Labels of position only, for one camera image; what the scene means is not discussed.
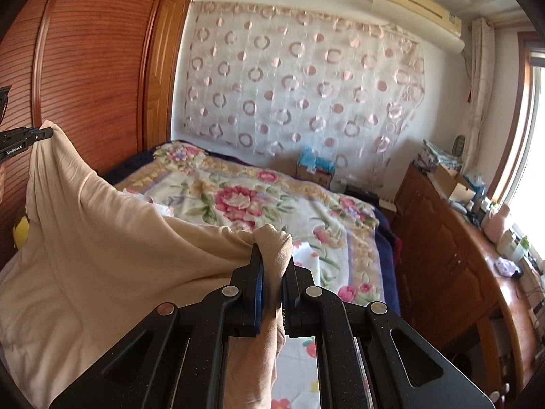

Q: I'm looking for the beige window curtain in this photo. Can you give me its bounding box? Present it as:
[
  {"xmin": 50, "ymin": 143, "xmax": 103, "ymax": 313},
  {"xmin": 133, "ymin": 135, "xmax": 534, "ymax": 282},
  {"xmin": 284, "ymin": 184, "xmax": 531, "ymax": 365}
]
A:
[{"xmin": 464, "ymin": 17, "xmax": 497, "ymax": 167}]

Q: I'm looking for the wooden slatted wardrobe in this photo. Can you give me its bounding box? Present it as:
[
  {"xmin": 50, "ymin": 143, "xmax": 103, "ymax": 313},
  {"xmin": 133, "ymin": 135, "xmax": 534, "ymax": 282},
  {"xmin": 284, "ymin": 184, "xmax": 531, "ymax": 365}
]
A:
[{"xmin": 0, "ymin": 0, "xmax": 194, "ymax": 265}]

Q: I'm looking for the floral bed quilt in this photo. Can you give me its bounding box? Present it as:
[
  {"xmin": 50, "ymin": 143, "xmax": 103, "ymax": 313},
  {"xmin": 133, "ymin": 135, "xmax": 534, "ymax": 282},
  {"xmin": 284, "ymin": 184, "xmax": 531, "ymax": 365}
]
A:
[{"xmin": 100, "ymin": 138, "xmax": 403, "ymax": 318}]

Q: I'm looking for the beige t-shirt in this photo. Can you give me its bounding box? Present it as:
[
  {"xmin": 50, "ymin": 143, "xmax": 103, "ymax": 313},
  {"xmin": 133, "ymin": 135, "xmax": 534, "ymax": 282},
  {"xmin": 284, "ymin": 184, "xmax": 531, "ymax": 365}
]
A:
[{"xmin": 0, "ymin": 120, "xmax": 294, "ymax": 409}]

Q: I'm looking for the pink floral blanket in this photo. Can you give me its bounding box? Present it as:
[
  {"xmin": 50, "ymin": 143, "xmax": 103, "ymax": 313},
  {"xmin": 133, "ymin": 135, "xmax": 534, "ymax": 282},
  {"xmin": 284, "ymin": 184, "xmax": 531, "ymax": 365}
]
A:
[{"xmin": 113, "ymin": 140, "xmax": 386, "ymax": 307}]

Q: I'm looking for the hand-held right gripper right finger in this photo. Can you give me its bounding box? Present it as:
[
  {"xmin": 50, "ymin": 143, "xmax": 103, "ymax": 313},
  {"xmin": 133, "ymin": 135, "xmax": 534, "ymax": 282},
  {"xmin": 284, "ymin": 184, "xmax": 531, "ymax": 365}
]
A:
[{"xmin": 281, "ymin": 260, "xmax": 497, "ymax": 409}]

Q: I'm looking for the pink bottle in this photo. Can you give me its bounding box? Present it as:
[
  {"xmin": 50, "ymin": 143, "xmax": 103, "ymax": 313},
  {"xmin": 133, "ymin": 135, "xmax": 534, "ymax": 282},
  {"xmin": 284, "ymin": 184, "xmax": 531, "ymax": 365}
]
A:
[{"xmin": 485, "ymin": 203, "xmax": 512, "ymax": 241}]

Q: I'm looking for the pale purple pouch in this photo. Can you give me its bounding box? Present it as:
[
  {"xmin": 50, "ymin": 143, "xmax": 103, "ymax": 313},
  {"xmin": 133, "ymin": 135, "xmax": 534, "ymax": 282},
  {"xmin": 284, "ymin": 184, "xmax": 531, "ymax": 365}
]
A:
[{"xmin": 496, "ymin": 258, "xmax": 520, "ymax": 277}]

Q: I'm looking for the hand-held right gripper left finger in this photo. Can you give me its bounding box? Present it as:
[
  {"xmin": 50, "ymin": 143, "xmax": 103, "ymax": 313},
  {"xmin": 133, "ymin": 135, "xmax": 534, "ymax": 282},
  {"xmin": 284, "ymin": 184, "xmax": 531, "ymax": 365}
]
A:
[{"xmin": 49, "ymin": 243, "xmax": 267, "ymax": 409}]

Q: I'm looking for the blue plastic pack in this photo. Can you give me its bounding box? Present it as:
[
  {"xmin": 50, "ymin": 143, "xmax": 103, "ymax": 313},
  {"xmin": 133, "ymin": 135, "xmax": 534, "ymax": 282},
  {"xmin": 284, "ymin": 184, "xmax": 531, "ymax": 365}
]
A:
[{"xmin": 298, "ymin": 147, "xmax": 337, "ymax": 175}]

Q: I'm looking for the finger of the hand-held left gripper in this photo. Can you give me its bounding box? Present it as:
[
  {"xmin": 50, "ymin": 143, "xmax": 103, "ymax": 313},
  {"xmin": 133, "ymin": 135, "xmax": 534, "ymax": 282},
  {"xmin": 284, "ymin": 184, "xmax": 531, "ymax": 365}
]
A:
[{"xmin": 26, "ymin": 126, "xmax": 55, "ymax": 142}]

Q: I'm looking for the open cardboard box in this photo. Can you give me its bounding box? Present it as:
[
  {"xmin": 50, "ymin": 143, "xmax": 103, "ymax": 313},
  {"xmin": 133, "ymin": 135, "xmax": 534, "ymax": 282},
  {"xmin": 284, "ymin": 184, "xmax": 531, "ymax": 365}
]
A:
[{"xmin": 434, "ymin": 164, "xmax": 475, "ymax": 203}]

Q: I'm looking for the stack of folded cloths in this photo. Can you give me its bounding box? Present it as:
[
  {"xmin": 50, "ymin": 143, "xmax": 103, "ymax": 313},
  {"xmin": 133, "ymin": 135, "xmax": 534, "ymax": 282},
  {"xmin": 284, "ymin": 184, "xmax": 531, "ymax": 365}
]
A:
[{"xmin": 415, "ymin": 140, "xmax": 463, "ymax": 173}]

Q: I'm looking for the wooden sideboard cabinet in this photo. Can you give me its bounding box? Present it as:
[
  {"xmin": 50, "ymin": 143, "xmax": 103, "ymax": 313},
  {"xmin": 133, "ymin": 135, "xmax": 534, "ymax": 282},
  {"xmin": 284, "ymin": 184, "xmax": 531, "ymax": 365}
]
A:
[{"xmin": 392, "ymin": 162, "xmax": 545, "ymax": 397}]

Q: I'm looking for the green-capped white bottle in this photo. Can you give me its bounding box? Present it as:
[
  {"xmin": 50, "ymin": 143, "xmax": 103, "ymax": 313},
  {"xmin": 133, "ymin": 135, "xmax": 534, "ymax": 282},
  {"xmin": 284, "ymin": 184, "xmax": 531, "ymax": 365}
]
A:
[{"xmin": 498, "ymin": 230, "xmax": 531, "ymax": 261}]

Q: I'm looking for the teal tissue pack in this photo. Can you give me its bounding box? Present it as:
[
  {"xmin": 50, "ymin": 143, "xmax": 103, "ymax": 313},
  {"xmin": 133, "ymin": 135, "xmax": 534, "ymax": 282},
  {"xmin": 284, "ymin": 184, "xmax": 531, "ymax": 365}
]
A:
[{"xmin": 462, "ymin": 171, "xmax": 487, "ymax": 199}]

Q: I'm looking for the sheer circle-patterned curtain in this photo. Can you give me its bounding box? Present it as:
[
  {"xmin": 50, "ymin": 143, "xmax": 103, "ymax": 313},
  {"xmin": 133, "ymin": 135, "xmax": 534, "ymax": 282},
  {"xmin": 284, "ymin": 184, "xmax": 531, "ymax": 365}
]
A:
[{"xmin": 179, "ymin": 0, "xmax": 426, "ymax": 171}]

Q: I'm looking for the yellow plush toy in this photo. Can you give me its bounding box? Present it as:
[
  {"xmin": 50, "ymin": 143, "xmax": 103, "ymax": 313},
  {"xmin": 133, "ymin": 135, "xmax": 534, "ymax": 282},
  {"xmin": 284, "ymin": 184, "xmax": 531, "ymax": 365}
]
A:
[{"xmin": 12, "ymin": 214, "xmax": 31, "ymax": 251}]

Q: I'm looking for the window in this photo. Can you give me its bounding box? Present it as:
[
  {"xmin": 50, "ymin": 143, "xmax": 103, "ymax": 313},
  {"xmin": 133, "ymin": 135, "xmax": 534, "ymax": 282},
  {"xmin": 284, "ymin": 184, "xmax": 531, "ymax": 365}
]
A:
[{"xmin": 487, "ymin": 30, "xmax": 545, "ymax": 239}]

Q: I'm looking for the wall air conditioner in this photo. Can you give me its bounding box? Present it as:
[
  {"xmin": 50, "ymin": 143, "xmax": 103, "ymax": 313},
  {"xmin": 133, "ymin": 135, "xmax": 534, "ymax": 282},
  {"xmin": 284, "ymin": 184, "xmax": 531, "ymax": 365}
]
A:
[{"xmin": 371, "ymin": 0, "xmax": 466, "ymax": 55}]

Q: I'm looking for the small brown cardboard box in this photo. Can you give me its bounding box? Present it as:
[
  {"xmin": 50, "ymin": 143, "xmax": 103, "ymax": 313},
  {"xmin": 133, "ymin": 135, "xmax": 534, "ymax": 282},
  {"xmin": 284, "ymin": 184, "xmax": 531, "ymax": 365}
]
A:
[{"xmin": 297, "ymin": 166, "xmax": 335, "ymax": 187}]

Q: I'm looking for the black box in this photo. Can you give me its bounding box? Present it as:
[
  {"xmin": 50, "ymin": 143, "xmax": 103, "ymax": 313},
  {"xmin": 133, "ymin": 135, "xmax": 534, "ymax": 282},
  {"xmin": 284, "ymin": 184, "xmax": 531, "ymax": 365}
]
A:
[{"xmin": 344, "ymin": 184, "xmax": 380, "ymax": 210}]

